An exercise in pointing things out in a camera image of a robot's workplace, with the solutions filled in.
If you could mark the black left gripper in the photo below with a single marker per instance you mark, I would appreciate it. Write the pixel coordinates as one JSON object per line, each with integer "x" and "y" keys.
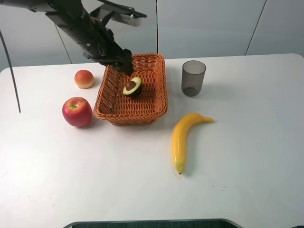
{"x": 99, "y": 45}

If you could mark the halved avocado with pit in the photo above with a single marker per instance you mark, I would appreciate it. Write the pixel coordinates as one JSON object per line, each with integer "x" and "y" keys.
{"x": 133, "y": 87}

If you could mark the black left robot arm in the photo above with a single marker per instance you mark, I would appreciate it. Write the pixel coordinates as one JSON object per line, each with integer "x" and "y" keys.
{"x": 69, "y": 15}

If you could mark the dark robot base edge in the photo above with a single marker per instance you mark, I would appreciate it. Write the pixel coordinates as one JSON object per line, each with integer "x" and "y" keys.
{"x": 184, "y": 223}

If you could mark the orange wicker basket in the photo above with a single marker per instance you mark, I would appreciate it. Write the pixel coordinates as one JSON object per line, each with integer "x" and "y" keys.
{"x": 151, "y": 103}

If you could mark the round bread bun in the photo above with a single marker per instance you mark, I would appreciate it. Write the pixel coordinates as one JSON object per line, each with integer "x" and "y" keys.
{"x": 84, "y": 79}

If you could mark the red apple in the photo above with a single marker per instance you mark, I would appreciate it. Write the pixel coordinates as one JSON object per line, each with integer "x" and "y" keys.
{"x": 77, "y": 112}

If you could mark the translucent grey plastic cup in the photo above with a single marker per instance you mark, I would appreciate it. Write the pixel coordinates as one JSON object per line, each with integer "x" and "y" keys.
{"x": 193, "y": 73}

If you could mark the yellow banana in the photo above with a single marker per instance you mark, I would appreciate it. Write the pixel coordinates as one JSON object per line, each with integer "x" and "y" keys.
{"x": 179, "y": 138}

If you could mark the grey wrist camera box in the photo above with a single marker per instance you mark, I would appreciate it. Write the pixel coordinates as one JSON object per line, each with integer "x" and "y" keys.
{"x": 124, "y": 15}

